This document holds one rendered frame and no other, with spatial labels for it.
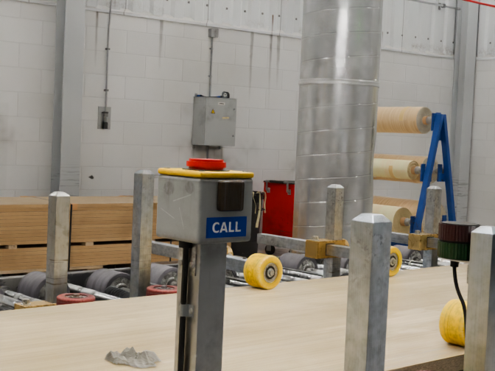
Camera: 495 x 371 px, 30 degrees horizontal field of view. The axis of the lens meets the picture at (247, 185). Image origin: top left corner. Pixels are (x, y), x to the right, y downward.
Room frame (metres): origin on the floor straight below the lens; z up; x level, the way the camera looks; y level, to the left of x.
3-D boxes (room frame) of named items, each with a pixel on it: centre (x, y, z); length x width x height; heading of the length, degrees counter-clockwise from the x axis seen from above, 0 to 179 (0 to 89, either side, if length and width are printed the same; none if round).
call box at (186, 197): (0.93, 0.04, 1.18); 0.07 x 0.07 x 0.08; 42
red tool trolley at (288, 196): (9.96, -0.57, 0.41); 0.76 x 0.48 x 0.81; 135
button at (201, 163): (0.93, 0.04, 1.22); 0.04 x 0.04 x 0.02
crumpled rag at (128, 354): (1.41, 0.16, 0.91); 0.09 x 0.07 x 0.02; 71
